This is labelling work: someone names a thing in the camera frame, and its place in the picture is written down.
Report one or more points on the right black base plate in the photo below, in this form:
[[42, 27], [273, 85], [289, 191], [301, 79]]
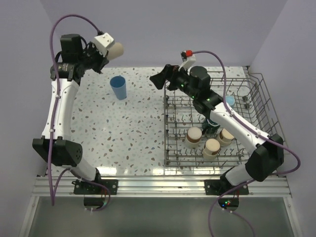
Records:
[[218, 187]]

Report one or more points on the right round controller board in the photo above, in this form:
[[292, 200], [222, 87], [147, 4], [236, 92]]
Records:
[[229, 203]]

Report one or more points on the tall beige cup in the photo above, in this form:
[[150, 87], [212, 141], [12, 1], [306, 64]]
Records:
[[115, 51]]

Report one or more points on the blue plastic cup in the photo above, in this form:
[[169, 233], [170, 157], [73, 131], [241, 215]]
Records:
[[118, 85]]

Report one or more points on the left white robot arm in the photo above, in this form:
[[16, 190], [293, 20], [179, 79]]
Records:
[[55, 145]]

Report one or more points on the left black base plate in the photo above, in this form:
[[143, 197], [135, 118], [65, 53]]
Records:
[[100, 187]]

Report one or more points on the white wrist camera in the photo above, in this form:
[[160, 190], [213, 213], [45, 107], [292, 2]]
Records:
[[188, 59], [103, 43]]

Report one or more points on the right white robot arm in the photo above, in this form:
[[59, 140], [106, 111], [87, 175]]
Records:
[[266, 152]]

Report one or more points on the beige brown cup middle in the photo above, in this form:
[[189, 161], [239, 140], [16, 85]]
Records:
[[211, 149]]

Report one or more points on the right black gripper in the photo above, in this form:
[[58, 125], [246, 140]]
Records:
[[169, 72]]

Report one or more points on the beige brown cup right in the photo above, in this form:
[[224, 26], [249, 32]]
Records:
[[224, 138]]

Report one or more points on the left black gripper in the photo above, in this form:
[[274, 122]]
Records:
[[103, 60]]

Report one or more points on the round controller board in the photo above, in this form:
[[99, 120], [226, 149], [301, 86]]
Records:
[[97, 202], [229, 203]]

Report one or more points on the beige brown cup left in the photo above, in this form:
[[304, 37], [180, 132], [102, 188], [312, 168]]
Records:
[[193, 137]]

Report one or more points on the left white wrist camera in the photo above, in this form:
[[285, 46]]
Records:
[[103, 43]]

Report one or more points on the aluminium mounting rail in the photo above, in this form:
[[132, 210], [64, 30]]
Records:
[[191, 187]]

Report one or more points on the left round controller board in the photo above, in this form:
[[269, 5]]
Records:
[[97, 202]]

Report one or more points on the light blue ceramic mug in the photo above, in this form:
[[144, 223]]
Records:
[[230, 101]]

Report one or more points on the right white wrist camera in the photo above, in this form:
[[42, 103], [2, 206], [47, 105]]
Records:
[[188, 59]]

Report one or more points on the beige brown cup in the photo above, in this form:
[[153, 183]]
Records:
[[193, 137], [224, 138], [211, 149]]

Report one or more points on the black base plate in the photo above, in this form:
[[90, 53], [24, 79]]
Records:
[[100, 187], [218, 187]]

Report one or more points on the grey wire dish rack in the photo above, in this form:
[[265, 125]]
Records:
[[252, 102]]

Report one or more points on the dark green mug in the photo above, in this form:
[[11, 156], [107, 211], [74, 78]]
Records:
[[209, 127]]

